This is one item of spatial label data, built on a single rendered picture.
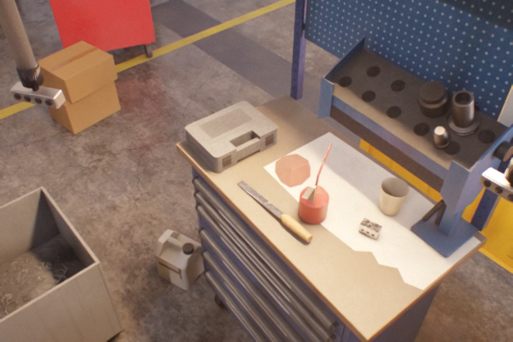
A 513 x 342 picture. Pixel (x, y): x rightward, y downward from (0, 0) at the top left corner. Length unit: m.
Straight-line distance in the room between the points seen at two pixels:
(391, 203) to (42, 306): 1.25
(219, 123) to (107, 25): 2.32
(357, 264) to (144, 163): 1.96
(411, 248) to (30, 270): 1.59
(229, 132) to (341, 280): 0.62
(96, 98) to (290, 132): 1.91
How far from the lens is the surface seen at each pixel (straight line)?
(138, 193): 2.91
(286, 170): 1.56
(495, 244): 2.55
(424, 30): 1.40
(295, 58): 1.81
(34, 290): 2.24
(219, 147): 1.58
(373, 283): 1.36
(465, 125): 1.29
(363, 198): 1.54
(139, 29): 3.93
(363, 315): 1.30
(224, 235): 1.71
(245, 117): 1.69
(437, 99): 1.29
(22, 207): 2.30
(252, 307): 1.88
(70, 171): 3.16
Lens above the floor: 2.06
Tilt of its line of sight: 42 degrees down
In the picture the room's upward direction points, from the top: straight up
